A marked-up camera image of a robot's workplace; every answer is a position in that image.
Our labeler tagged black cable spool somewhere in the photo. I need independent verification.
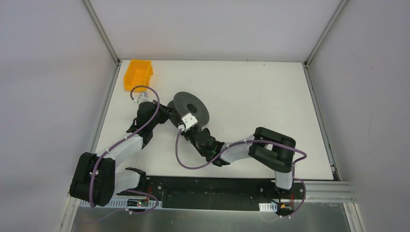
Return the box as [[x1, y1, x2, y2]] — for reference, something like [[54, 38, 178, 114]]
[[167, 91, 209, 127]]

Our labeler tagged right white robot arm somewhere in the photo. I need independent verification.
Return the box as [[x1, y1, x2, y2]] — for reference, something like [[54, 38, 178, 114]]
[[176, 125, 296, 198]]

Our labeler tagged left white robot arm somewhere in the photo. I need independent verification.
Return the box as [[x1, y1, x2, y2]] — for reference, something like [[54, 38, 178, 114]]
[[69, 101, 174, 207]]

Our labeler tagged orange plastic bin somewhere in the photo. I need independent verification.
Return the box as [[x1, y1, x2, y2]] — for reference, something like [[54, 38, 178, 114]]
[[123, 59, 153, 91]]

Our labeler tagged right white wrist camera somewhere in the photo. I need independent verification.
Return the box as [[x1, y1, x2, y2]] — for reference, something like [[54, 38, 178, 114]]
[[177, 113, 198, 132]]

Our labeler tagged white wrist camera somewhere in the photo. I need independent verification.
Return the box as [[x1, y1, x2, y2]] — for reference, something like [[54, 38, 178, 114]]
[[133, 91, 152, 104], [177, 113, 198, 132]]

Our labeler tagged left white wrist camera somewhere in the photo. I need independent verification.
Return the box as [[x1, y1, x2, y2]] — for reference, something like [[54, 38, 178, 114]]
[[133, 91, 152, 104]]

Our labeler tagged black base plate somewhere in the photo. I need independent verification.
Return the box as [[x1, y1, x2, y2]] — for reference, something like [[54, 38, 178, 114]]
[[136, 176, 305, 211]]

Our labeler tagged right white cable duct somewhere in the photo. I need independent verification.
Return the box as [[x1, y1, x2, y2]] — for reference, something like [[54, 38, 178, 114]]
[[259, 202, 278, 213]]

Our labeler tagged white cable duct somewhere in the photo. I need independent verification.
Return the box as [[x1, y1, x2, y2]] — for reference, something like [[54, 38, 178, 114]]
[[259, 202, 278, 213], [79, 197, 163, 209]]

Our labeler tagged left white cable duct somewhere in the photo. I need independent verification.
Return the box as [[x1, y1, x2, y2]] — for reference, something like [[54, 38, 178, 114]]
[[79, 197, 163, 209]]

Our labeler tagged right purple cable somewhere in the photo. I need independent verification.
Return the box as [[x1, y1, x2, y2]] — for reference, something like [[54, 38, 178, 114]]
[[175, 126, 308, 216]]

